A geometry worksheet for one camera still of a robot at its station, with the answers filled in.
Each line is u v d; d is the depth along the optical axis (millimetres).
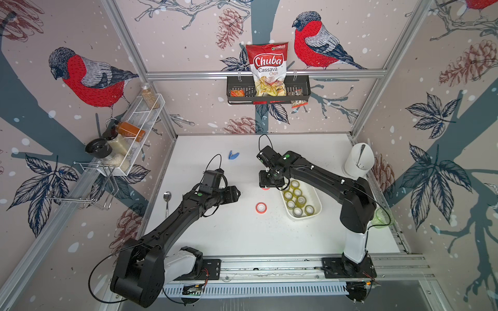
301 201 902
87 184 583
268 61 811
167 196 923
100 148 580
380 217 861
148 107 883
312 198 907
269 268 747
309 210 882
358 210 479
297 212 883
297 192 946
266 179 749
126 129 721
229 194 743
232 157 1084
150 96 853
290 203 908
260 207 901
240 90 942
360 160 971
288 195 936
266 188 839
